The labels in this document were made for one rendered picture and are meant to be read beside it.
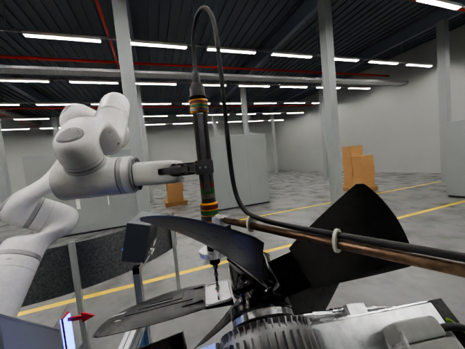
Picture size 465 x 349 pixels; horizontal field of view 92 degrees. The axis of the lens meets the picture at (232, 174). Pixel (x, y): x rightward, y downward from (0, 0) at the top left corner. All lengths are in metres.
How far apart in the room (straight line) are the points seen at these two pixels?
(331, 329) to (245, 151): 6.59
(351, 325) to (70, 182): 0.65
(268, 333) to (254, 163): 6.75
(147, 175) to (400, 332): 0.57
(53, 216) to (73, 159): 0.57
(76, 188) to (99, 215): 6.17
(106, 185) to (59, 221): 0.54
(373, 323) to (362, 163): 8.07
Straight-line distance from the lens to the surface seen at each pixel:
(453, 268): 0.33
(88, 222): 6.81
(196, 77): 0.56
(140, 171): 0.50
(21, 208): 1.05
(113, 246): 2.38
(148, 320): 0.59
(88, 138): 0.51
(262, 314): 0.54
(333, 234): 0.35
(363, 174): 8.64
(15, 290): 0.96
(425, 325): 0.63
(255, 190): 7.18
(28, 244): 1.00
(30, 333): 0.92
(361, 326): 0.63
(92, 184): 0.54
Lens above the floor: 1.50
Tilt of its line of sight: 4 degrees down
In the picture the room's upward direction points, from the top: 5 degrees counter-clockwise
